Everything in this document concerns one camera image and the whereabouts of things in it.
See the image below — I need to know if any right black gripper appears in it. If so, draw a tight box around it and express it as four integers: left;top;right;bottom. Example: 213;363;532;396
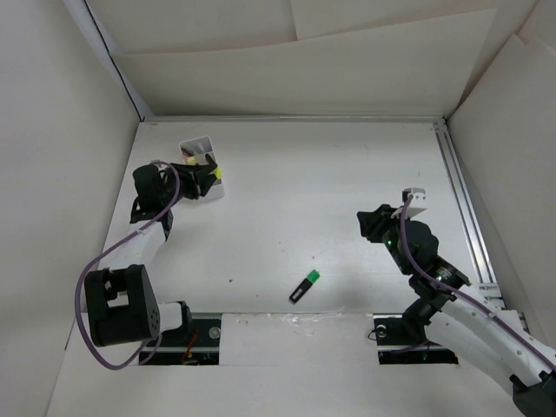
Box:
356;203;413;275

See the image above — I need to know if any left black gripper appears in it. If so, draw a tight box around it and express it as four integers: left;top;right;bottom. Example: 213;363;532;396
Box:
160;164;218;207

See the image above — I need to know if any pink highlighter pen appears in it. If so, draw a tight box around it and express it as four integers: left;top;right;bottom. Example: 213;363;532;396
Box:
181;147;194;156

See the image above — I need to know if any green black highlighter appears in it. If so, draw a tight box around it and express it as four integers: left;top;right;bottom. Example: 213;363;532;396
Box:
288;269;321;304

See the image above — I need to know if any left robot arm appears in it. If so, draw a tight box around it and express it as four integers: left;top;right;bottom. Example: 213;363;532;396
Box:
84;156;221;347

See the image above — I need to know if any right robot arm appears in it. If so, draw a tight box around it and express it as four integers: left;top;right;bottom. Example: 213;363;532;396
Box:
357;204;555;416

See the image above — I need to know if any white compartment organizer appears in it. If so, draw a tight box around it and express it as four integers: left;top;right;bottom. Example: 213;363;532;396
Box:
179;136;224;202

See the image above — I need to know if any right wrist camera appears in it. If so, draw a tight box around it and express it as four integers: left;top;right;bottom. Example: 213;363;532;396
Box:
402;187;427;219

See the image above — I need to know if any aluminium rail back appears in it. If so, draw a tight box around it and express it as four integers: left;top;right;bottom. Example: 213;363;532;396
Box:
143;115;446;125

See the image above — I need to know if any aluminium rail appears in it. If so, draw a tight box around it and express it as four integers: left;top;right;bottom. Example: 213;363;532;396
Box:
143;115;446;125
434;119;506;309

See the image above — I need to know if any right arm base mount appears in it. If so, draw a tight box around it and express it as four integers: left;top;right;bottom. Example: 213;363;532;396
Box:
367;301;459;365

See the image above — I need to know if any aluminium rail right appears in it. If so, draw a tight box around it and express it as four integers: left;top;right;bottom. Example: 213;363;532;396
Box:
434;119;506;309

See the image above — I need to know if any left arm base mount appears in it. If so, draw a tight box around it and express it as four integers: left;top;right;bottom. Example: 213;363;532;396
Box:
138;313;222;366

